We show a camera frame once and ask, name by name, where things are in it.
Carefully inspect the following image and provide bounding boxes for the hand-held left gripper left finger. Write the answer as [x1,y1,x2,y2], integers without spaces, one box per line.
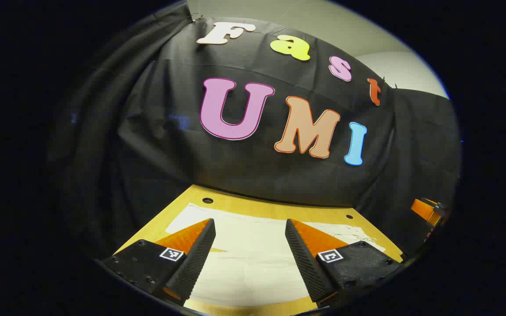
[102,218,217,306]

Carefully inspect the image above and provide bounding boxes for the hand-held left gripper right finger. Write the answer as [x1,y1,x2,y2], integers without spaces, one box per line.
[285,218,405,309]

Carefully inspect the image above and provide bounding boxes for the white jeans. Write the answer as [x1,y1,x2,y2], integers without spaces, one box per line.
[165,203,386,307]

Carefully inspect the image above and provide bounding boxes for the black backdrop cloth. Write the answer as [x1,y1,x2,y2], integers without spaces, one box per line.
[47,2,462,264]

